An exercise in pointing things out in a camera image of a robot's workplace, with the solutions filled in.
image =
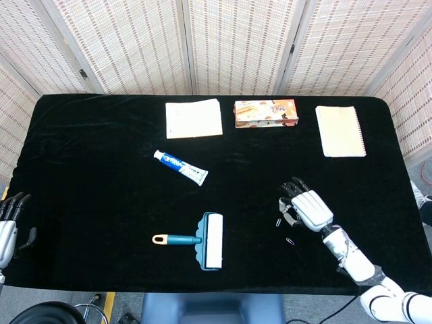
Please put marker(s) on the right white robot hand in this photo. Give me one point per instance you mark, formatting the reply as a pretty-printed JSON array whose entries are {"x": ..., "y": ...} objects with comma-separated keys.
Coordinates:
[{"x": 312, "y": 209}]

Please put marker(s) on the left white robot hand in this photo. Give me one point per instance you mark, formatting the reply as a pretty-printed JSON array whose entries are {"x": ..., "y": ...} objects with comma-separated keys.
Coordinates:
[{"x": 6, "y": 236}]

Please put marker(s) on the small metal paperclip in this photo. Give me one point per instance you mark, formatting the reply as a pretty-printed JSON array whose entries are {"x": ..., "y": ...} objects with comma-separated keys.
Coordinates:
[
  {"x": 278, "y": 222},
  {"x": 290, "y": 241}
]

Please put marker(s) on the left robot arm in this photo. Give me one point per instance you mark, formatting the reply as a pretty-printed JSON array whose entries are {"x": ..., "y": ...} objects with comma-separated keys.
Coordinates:
[{"x": 1, "y": 276}]

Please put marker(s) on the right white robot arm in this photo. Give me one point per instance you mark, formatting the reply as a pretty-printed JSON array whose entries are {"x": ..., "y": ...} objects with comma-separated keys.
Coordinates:
[{"x": 357, "y": 265}]

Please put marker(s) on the cream paper pad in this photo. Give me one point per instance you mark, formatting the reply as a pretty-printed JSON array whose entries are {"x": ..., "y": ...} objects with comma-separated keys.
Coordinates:
[{"x": 194, "y": 119}]

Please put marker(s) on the cream spiral notebook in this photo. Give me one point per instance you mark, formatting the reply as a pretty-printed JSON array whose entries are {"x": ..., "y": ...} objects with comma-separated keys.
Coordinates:
[{"x": 341, "y": 131}]

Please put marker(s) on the black round stool seat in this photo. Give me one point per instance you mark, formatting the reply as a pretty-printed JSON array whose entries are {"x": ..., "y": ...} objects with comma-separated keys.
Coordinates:
[{"x": 44, "y": 314}]

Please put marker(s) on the teal lint roller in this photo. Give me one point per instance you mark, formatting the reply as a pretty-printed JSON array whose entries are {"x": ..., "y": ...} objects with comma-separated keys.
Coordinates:
[{"x": 214, "y": 241}]

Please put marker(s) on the orange snack box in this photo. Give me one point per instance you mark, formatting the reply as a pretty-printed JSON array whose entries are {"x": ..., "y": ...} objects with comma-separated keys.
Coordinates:
[{"x": 263, "y": 114}]

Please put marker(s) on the white sneaker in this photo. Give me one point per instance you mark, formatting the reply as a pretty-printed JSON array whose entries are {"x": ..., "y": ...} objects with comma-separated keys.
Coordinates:
[{"x": 420, "y": 199}]

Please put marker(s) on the black velvet tablecloth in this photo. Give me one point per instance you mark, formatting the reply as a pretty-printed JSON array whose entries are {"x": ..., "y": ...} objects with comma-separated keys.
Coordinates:
[{"x": 101, "y": 168}]

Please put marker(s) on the blue white toothpaste tube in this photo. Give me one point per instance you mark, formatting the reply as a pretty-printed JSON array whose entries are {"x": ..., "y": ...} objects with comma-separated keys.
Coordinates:
[{"x": 179, "y": 165}]

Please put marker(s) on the blue padded seat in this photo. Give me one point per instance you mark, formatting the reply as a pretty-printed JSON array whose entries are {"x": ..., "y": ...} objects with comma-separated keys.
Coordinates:
[{"x": 212, "y": 308}]

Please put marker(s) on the black floor pedal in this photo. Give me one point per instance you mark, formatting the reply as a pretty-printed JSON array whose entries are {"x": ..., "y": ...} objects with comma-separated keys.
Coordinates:
[{"x": 128, "y": 318}]

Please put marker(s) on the black screen hinge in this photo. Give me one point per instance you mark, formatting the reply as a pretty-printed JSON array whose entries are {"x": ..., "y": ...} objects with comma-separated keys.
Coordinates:
[
  {"x": 292, "y": 48},
  {"x": 83, "y": 74},
  {"x": 410, "y": 40}
]

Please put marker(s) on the woven folding screen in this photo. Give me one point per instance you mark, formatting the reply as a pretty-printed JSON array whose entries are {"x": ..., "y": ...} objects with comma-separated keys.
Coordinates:
[{"x": 135, "y": 44}]

